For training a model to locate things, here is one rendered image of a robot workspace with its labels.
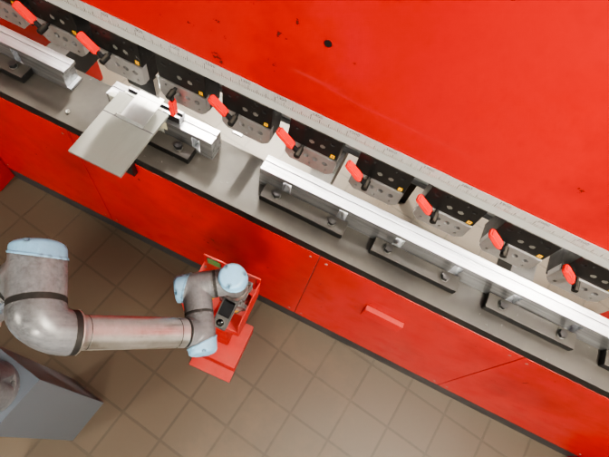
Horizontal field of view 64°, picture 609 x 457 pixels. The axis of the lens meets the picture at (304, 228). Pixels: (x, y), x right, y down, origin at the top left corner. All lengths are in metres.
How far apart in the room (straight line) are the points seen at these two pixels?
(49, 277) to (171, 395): 1.31
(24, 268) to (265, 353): 1.43
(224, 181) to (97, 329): 0.71
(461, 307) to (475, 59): 0.90
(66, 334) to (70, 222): 1.59
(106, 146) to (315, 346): 1.34
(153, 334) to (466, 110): 0.84
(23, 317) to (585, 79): 1.11
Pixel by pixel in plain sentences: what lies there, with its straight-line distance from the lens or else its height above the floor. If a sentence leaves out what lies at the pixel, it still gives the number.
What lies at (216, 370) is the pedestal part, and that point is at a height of 0.01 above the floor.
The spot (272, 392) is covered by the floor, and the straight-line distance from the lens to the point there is 2.32.
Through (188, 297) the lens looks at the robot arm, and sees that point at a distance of 1.30.
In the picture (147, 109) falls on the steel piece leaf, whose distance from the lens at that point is 1.66.
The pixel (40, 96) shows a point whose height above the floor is 0.88.
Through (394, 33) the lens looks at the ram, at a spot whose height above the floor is 1.66.
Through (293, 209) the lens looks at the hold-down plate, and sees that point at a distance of 1.57.
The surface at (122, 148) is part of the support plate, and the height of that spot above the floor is 1.00.
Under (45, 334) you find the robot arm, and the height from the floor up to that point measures 1.29.
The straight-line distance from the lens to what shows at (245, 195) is 1.62.
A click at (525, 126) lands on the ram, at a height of 1.59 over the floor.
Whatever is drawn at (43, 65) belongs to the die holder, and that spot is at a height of 0.95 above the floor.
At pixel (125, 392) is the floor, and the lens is 2.36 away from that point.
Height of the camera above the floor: 2.30
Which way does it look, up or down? 64 degrees down
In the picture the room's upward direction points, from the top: 18 degrees clockwise
